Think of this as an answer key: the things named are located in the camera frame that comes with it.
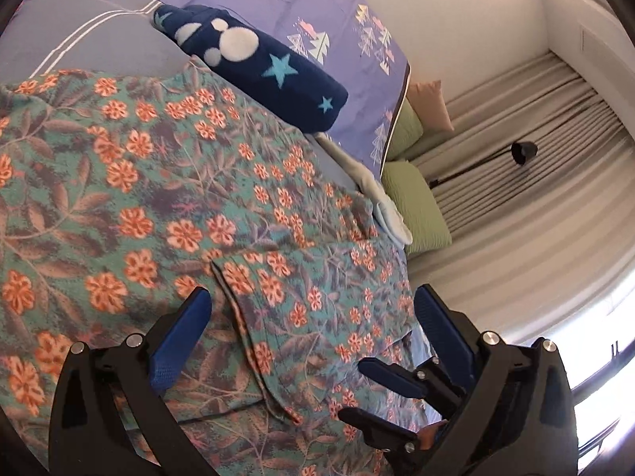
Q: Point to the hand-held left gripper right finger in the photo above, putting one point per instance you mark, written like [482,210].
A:
[441,327]

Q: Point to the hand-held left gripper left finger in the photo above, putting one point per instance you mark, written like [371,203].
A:
[181,337]

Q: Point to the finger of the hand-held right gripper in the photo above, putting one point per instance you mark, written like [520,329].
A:
[389,377]
[372,422]

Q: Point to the teal floral garment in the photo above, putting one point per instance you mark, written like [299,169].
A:
[124,183]

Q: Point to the green pillow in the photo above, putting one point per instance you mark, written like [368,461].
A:
[416,208]
[403,126]

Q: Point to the grey curtain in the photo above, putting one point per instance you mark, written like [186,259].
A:
[521,218]

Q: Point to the window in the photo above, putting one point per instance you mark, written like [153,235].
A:
[612,352]

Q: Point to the black floor lamp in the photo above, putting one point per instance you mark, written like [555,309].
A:
[524,151]

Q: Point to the pink pillow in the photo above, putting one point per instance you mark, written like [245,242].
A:
[434,104]

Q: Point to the navy star fleece blanket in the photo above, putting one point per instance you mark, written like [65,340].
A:
[278,84]

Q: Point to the purple tree print quilt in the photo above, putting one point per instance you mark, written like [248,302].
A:
[258,0]

